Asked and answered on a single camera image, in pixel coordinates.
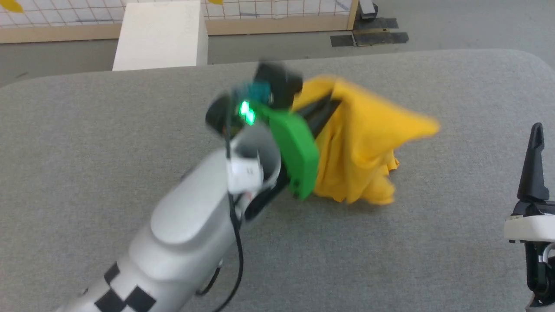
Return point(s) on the small black floor tape patch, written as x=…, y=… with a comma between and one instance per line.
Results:
x=342, y=40

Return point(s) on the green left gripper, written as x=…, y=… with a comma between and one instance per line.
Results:
x=297, y=151

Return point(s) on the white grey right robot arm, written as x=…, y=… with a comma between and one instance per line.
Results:
x=537, y=273

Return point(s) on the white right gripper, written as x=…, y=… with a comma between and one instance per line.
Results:
x=533, y=227

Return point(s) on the white rectangular box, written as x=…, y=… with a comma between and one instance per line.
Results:
x=160, y=34

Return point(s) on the dark grey stand foot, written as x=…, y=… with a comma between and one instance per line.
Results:
x=367, y=9

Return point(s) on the yellow cartoon face t-shirt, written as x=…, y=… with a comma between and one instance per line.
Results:
x=360, y=143

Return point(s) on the wide black floor tape patch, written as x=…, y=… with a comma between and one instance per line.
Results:
x=377, y=24

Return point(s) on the grey fabric sofa cushion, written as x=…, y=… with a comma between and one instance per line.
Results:
x=86, y=151

